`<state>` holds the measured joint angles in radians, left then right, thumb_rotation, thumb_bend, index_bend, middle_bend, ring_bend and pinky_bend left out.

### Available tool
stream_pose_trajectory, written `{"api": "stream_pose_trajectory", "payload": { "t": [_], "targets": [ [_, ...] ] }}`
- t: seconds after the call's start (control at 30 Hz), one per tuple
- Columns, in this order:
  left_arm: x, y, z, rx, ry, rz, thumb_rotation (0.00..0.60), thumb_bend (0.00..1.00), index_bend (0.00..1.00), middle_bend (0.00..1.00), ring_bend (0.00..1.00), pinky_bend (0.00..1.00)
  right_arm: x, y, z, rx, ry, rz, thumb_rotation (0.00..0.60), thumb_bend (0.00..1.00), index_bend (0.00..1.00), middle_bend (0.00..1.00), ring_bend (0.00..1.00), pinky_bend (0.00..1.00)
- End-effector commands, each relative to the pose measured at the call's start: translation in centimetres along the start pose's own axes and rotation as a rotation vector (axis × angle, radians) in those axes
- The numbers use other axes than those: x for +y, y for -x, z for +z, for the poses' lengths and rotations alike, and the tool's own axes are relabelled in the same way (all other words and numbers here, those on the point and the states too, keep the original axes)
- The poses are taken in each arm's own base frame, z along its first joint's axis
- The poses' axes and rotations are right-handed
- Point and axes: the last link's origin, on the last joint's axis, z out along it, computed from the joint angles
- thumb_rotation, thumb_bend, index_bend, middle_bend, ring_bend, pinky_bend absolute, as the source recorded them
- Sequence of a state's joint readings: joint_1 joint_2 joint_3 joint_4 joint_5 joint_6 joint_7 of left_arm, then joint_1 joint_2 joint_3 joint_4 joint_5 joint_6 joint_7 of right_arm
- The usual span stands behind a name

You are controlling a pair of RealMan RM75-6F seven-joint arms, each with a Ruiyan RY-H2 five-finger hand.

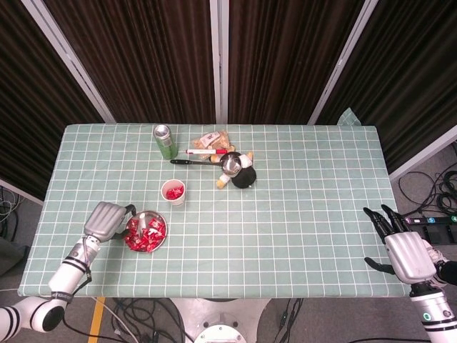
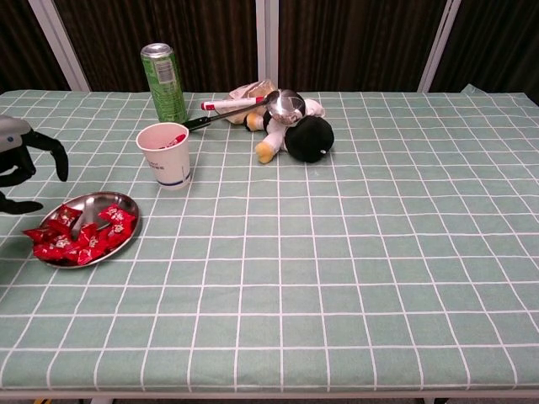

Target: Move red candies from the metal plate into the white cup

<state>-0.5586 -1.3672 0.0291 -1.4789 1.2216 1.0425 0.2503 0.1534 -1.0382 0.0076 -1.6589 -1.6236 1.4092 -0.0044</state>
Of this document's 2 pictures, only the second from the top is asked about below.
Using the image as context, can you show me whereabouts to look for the white paper cup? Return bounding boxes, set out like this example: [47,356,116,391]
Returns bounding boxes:
[135,122,193,191]

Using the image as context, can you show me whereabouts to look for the red candy pile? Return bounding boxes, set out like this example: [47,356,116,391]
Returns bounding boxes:
[23,203,138,266]

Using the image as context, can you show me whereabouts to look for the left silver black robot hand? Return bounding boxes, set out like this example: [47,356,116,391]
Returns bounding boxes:
[0,114,69,215]

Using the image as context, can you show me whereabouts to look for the black white penguin plush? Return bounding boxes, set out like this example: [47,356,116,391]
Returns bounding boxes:
[243,97,336,164]

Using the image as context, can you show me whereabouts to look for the green checked tablecloth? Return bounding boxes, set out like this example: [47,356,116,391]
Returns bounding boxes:
[0,83,539,396]

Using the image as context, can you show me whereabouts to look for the green drink can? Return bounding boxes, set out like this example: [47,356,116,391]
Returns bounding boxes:
[140,43,189,125]

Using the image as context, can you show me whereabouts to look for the red white marker pen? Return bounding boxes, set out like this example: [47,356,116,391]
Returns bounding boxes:
[200,96,267,111]

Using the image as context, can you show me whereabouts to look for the clear snack bag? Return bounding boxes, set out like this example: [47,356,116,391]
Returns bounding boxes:
[222,79,279,125]

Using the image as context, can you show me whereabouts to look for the steel ladle black handle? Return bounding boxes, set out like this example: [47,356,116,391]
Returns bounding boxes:
[181,88,305,132]

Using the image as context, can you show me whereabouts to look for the round steel plate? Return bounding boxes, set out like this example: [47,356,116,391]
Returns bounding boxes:
[40,191,142,269]

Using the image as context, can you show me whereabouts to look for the dark brown partition screen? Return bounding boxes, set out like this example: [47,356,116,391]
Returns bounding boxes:
[29,0,269,93]
[0,0,90,96]
[267,0,460,93]
[419,0,539,104]

